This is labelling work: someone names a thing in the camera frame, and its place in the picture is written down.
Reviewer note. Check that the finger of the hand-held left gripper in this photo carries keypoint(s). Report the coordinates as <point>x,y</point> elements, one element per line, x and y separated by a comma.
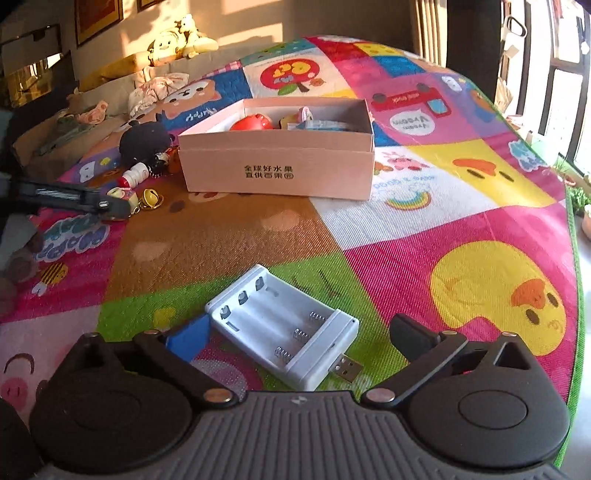
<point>117,210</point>

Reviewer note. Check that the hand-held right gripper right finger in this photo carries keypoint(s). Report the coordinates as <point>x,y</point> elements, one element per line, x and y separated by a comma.
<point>411,334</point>

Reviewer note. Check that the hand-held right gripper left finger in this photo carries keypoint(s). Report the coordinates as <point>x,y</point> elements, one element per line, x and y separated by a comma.
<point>189,339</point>

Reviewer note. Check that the white battery charger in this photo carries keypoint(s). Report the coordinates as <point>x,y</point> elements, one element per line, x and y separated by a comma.
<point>277,332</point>

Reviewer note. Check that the red toy figure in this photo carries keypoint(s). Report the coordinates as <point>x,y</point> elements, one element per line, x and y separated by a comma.
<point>251,123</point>

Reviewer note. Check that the white cardboard box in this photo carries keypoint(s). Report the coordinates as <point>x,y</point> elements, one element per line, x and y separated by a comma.
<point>277,166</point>

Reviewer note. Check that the yellow pink toy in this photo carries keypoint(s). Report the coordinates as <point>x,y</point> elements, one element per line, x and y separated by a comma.
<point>291,121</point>

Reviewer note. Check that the blue plastic packet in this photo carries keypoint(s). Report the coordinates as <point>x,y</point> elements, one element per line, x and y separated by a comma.
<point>323,125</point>

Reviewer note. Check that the person's left hand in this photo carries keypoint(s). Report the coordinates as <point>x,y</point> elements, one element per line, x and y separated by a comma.
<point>23,267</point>

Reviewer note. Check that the yellow bell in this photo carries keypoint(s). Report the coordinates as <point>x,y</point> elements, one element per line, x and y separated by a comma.
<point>151,198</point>

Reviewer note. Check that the small white red bottle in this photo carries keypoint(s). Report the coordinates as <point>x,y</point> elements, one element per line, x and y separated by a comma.
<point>136,177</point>

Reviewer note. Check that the green cloth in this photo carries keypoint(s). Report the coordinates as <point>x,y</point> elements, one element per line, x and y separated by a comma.
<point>64,134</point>

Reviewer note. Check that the black plush toy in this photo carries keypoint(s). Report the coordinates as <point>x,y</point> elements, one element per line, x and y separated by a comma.
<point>143,141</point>

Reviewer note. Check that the orange pumpkin toy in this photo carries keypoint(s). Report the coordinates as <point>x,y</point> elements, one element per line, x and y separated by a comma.
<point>174,157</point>

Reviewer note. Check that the small floral cloth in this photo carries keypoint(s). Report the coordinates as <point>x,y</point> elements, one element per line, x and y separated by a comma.
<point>94,110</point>

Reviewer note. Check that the colourful cartoon play mat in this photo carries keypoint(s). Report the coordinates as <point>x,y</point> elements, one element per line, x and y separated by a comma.
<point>415,230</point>

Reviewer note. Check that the dark wooden cabinet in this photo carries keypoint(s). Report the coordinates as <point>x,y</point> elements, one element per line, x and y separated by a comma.
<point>37,87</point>

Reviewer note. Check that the beige sofa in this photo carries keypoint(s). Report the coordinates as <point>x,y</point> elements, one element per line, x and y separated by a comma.
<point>106,97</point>

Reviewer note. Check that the crumpled white patterned cloth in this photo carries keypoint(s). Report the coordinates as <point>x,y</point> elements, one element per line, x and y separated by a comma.
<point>152,92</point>

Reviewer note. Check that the yellow pillow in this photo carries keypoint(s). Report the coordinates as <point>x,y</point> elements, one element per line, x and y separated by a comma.
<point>115,69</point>

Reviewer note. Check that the yellow plush toy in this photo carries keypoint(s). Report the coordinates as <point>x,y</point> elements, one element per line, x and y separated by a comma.
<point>164,46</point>

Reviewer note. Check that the large framed picture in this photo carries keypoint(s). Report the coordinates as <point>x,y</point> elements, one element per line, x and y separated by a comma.
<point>99,18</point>

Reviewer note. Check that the white plush bear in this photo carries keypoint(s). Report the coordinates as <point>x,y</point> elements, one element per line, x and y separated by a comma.
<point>196,37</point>

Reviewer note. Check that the small framed picture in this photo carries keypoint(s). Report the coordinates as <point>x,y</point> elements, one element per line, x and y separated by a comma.
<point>147,3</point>

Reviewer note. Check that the beige curtain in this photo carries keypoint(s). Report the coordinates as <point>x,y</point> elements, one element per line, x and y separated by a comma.
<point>427,27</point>

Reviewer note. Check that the metal hanging hook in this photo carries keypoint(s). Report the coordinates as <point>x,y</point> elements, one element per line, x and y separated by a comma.
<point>515,25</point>

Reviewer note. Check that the dark window frame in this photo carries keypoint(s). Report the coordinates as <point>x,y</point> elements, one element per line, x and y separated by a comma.
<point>554,110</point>

